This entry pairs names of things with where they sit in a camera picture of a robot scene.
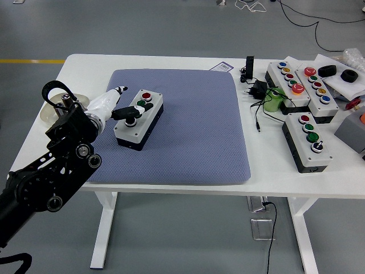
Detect white floor cable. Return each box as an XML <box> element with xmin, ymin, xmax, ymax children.
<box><xmin>235</xmin><ymin>0</ymin><xmax>267</xmax><ymax>14</ymax></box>

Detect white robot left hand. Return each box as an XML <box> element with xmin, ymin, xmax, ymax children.
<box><xmin>85</xmin><ymin>85</ymin><xmax>155</xmax><ymax>123</ymax></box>

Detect green cup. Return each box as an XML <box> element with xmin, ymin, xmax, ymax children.
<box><xmin>262</xmin><ymin>87</ymin><xmax>287</xmax><ymax>113</ymax></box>

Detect clear plastic bag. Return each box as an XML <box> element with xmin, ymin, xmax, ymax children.
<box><xmin>332</xmin><ymin>47</ymin><xmax>365</xmax><ymax>72</ymax></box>

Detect black floor cable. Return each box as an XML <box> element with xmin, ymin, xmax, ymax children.
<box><xmin>281</xmin><ymin>1</ymin><xmax>365</xmax><ymax>23</ymax></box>
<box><xmin>278</xmin><ymin>0</ymin><xmax>347</xmax><ymax>53</ymax></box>

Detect large white sheet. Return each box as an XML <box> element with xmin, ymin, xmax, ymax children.
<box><xmin>313</xmin><ymin>53</ymin><xmax>365</xmax><ymax>100</ymax></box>

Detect black upright charger stand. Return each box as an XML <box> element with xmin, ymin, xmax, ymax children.
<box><xmin>245</xmin><ymin>55</ymin><xmax>255</xmax><ymax>80</ymax></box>

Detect white table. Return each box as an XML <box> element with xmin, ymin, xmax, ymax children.
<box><xmin>6</xmin><ymin>53</ymin><xmax>365</xmax><ymax>274</ymax></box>

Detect red mushroom knob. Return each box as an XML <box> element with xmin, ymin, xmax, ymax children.
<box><xmin>345</xmin><ymin>98</ymin><xmax>362</xmax><ymax>111</ymax></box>

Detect blue-grey textured mat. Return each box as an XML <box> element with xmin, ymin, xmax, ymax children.
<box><xmin>87</xmin><ymin>68</ymin><xmax>252</xmax><ymax>186</ymax></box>

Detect grey box with orange button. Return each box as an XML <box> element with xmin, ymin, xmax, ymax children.
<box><xmin>334</xmin><ymin>106</ymin><xmax>365</xmax><ymax>155</ymax></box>

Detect four-button box with selector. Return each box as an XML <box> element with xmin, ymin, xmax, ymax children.
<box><xmin>281</xmin><ymin>112</ymin><xmax>334</xmax><ymax>174</ymax></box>

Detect black adapter cord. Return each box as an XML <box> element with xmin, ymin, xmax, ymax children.
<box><xmin>250</xmin><ymin>87</ymin><xmax>294</xmax><ymax>133</ymax></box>

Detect black foam ring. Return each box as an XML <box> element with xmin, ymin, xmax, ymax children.
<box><xmin>341</xmin><ymin>69</ymin><xmax>358</xmax><ymax>83</ymax></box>
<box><xmin>318</xmin><ymin>65</ymin><xmax>337</xmax><ymax>78</ymax></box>

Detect black cable under table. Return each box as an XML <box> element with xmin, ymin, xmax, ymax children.
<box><xmin>262</xmin><ymin>202</ymin><xmax>278</xmax><ymax>274</ymax></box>

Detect grey four-button control box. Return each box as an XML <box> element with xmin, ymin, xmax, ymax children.
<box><xmin>113</xmin><ymin>88</ymin><xmax>164</xmax><ymax>151</ymax></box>

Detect beige shallow dish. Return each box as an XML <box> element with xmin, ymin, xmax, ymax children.
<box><xmin>39</xmin><ymin>92</ymin><xmax>91</xmax><ymax>125</ymax></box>

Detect black power adapter plug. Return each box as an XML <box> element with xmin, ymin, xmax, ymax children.
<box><xmin>242</xmin><ymin>80</ymin><xmax>269</xmax><ymax>100</ymax></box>

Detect five-button box, mushroom beside green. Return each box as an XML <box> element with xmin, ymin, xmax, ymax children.
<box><xmin>295</xmin><ymin>67</ymin><xmax>340</xmax><ymax>124</ymax></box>
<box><xmin>265</xmin><ymin>61</ymin><xmax>311</xmax><ymax>115</ymax></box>

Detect purple-bordered label card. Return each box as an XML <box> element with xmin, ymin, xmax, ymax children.
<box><xmin>210</xmin><ymin>62</ymin><xmax>233</xmax><ymax>72</ymax></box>

